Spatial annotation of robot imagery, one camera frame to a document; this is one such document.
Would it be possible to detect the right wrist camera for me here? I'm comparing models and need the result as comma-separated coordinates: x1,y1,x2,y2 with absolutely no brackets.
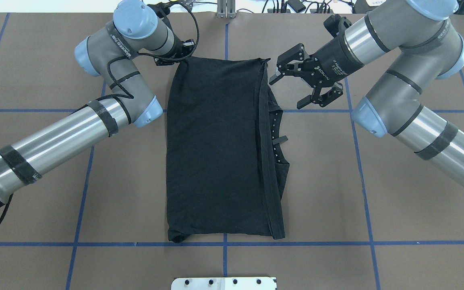
323,14,353,38

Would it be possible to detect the black graphic t-shirt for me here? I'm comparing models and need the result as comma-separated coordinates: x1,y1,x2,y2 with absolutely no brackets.
166,57,290,243

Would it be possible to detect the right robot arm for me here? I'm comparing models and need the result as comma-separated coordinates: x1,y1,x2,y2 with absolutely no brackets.
269,0,464,186

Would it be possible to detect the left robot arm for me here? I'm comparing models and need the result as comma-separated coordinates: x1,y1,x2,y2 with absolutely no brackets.
0,0,200,209

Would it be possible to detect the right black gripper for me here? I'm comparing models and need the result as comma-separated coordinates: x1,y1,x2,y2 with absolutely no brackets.
269,36,365,110

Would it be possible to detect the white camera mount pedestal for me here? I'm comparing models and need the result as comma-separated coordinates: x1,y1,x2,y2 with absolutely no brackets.
171,276,278,290

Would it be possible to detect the aluminium frame post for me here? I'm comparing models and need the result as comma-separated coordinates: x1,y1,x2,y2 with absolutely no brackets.
217,0,237,19

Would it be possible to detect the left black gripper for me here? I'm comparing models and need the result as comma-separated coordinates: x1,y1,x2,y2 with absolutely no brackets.
154,35,195,66

